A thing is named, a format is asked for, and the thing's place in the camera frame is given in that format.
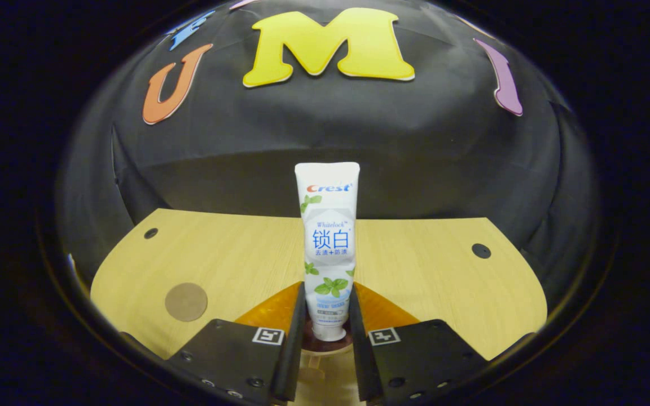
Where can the wooden desktop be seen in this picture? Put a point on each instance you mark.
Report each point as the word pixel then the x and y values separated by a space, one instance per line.
pixel 426 270

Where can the white toothpaste tube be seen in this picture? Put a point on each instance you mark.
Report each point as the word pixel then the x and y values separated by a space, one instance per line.
pixel 328 242

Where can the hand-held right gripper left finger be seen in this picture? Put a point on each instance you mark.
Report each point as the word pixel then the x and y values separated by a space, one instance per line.
pixel 291 361

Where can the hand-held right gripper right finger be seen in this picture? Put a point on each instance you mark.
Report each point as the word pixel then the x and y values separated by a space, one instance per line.
pixel 361 366

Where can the beige cup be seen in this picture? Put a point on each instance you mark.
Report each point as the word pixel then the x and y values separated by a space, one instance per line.
pixel 325 378

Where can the round brown coaster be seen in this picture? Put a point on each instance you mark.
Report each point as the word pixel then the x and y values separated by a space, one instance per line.
pixel 186 302

